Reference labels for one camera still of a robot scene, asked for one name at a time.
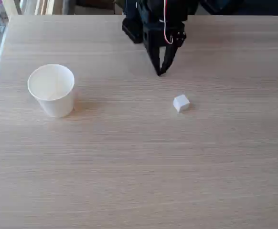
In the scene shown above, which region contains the white cube block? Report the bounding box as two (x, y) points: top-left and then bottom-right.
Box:
(173, 94), (191, 113)

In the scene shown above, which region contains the dark blue bag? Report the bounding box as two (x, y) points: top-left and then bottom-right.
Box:
(198, 0), (278, 16)

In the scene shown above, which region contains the white paper cup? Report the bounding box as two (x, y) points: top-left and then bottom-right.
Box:
(27, 63), (75, 118)

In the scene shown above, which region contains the red and white wire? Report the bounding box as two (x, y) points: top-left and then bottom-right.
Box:
(163, 0), (175, 45)

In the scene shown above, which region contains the light wooden frame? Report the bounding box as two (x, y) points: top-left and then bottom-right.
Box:
(2, 0), (64, 16)

